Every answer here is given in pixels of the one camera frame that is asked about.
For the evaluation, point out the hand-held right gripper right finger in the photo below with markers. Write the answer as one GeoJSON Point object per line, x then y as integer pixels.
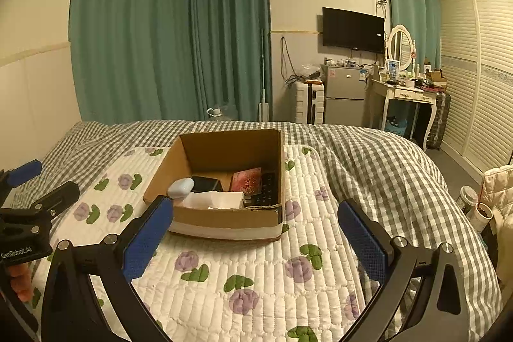
{"type": "Point", "coordinates": [364, 242]}

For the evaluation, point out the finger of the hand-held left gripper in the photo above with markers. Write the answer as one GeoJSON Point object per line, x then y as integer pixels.
{"type": "Point", "coordinates": [60, 197]}
{"type": "Point", "coordinates": [24, 171]}

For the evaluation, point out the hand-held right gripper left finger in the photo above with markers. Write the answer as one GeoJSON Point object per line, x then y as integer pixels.
{"type": "Point", "coordinates": [146, 242]}

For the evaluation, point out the white cylindrical device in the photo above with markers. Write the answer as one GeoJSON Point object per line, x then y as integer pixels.
{"type": "Point", "coordinates": [179, 188]}

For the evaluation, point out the white bottle with red cap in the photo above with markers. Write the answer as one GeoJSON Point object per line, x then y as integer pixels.
{"type": "Point", "coordinates": [200, 200]}

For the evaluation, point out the cardboard box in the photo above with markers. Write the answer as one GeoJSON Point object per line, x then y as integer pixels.
{"type": "Point", "coordinates": [224, 224]}

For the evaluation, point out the black power bank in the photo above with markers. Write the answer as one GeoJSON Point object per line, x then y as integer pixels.
{"type": "Point", "coordinates": [206, 183]}

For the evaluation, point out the white power adapter block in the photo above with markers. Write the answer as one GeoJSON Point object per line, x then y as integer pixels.
{"type": "Point", "coordinates": [231, 200]}

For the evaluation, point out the black remote control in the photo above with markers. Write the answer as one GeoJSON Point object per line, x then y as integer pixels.
{"type": "Point", "coordinates": [267, 187]}

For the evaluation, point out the red patterned case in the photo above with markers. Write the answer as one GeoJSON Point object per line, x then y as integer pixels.
{"type": "Point", "coordinates": [245, 181]}

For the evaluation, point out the person's left hand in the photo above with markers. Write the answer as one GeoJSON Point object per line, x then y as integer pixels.
{"type": "Point", "coordinates": [21, 282]}

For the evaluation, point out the grey checked duvet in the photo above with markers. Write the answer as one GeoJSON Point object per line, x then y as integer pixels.
{"type": "Point", "coordinates": [380, 165]}

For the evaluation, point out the floral quilted mat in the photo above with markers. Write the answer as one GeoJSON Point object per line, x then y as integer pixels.
{"type": "Point", "coordinates": [240, 258]}

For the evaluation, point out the white lidded cup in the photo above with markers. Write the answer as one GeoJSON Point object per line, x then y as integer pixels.
{"type": "Point", "coordinates": [467, 199]}

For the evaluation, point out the white paper cup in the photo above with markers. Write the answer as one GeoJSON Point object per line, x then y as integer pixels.
{"type": "Point", "coordinates": [483, 217]}

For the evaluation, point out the blue patterned bag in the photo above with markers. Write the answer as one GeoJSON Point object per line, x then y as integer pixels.
{"type": "Point", "coordinates": [396, 123]}

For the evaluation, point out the dark suitcase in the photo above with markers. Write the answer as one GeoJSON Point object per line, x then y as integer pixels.
{"type": "Point", "coordinates": [439, 121]}

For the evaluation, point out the cream quilted jacket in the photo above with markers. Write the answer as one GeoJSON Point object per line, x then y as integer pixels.
{"type": "Point", "coordinates": [499, 181]}

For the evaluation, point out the clear water jug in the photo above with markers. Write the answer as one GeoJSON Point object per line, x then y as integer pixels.
{"type": "Point", "coordinates": [222, 113]}

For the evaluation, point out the grey small fridge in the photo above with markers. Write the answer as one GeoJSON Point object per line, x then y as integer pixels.
{"type": "Point", "coordinates": [344, 93]}

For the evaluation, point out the white ribbed suitcase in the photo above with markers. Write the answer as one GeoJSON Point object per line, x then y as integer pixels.
{"type": "Point", "coordinates": [306, 101]}

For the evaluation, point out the white dressing table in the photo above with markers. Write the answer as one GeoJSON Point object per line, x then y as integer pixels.
{"type": "Point", "coordinates": [408, 95]}

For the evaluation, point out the teal curtain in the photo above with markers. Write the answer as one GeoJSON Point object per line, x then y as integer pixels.
{"type": "Point", "coordinates": [230, 33]}
{"type": "Point", "coordinates": [412, 13]}
{"type": "Point", "coordinates": [128, 29]}

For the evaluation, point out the blue white carton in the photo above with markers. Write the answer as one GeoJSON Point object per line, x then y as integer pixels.
{"type": "Point", "coordinates": [393, 67]}

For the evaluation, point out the clear plastic bag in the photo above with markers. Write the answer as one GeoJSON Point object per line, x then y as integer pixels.
{"type": "Point", "coordinates": [310, 71]}

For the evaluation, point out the small brown box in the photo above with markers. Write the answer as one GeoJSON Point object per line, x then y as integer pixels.
{"type": "Point", "coordinates": [436, 76]}

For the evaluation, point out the white mop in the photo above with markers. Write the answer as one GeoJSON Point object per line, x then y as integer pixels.
{"type": "Point", "coordinates": [263, 85]}

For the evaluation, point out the white oval mirror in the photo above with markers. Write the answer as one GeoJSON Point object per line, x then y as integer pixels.
{"type": "Point", "coordinates": [400, 47]}

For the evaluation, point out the white louvred wardrobe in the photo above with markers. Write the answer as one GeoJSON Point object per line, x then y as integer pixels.
{"type": "Point", "coordinates": [477, 77]}

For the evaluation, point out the black wall television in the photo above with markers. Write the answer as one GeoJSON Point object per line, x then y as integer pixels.
{"type": "Point", "coordinates": [352, 29]}

